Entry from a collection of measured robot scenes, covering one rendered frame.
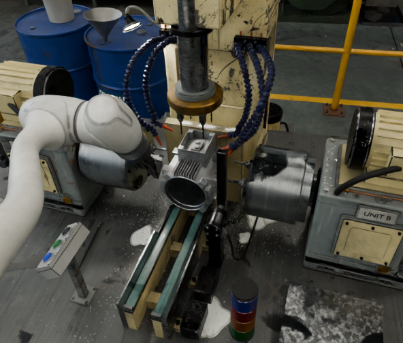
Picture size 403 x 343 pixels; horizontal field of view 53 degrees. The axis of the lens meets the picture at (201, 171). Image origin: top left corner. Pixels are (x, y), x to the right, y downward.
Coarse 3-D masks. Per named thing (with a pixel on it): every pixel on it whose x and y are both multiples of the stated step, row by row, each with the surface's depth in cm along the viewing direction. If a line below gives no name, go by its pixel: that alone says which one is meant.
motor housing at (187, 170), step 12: (180, 168) 137; (192, 168) 136; (204, 168) 140; (168, 180) 143; (180, 180) 152; (192, 180) 135; (168, 192) 145; (180, 192) 150; (192, 192) 152; (204, 192) 137; (180, 204) 147; (192, 204) 147; (204, 204) 141
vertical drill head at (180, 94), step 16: (192, 0) 106; (192, 16) 109; (192, 48) 115; (192, 64) 119; (192, 80) 122; (208, 80) 126; (176, 96) 127; (192, 96) 124; (208, 96) 125; (176, 112) 130; (192, 112) 124; (208, 112) 126
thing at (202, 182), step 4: (216, 148) 146; (220, 148) 148; (168, 172) 138; (164, 176) 138; (168, 176) 137; (200, 180) 134; (204, 180) 135; (200, 184) 135; (204, 184) 134; (168, 200) 146; (172, 204) 146; (204, 208) 142
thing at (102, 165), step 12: (144, 132) 150; (84, 144) 145; (84, 156) 144; (96, 156) 143; (108, 156) 141; (84, 168) 146; (96, 168) 144; (108, 168) 143; (120, 168) 141; (132, 168) 144; (96, 180) 149; (108, 180) 146; (120, 180) 144; (132, 180) 147; (144, 180) 159
